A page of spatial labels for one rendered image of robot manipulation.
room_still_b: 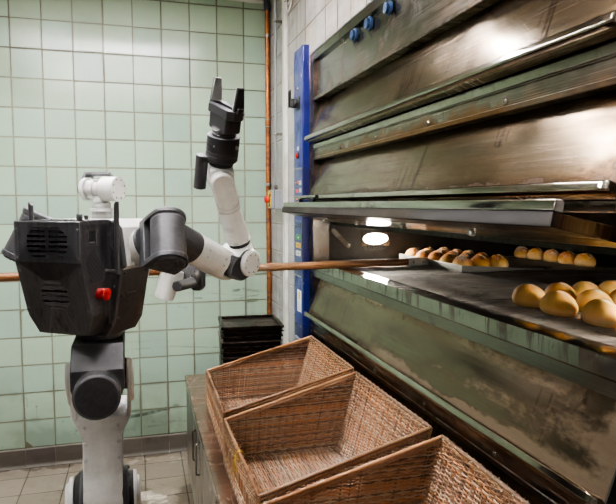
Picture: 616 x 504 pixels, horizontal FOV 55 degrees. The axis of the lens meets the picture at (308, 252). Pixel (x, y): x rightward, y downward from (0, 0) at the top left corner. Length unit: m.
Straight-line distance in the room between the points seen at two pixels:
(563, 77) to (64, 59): 2.81
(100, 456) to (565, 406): 1.21
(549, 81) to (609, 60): 0.15
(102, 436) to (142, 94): 2.18
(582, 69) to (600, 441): 0.65
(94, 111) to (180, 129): 0.46
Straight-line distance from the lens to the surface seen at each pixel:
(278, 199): 3.21
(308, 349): 2.66
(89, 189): 1.72
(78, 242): 1.51
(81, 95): 3.53
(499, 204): 1.11
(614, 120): 1.15
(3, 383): 3.68
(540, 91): 1.29
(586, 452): 1.21
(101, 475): 1.84
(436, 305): 1.62
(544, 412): 1.30
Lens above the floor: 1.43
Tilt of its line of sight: 5 degrees down
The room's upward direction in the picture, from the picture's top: straight up
